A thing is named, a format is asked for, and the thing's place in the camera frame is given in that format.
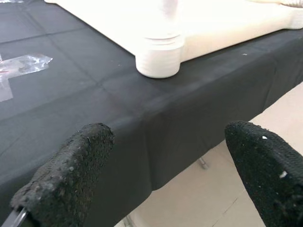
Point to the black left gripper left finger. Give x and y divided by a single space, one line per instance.
71 170

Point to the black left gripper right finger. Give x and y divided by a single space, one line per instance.
272 177

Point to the white plastic table leg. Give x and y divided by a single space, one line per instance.
163 39

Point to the metal table leg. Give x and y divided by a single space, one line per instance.
203 163

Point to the black tablecloth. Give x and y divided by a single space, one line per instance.
118 94

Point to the clear tape patch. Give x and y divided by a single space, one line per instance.
28 62

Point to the white plastic table top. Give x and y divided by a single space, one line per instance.
225 28

